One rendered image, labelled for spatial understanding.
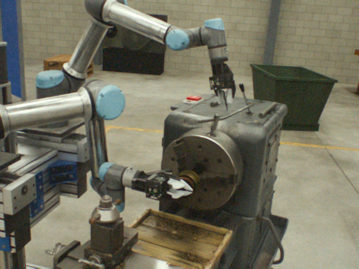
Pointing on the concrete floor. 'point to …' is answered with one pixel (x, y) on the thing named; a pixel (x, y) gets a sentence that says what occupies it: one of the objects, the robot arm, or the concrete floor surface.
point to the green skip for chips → (293, 93)
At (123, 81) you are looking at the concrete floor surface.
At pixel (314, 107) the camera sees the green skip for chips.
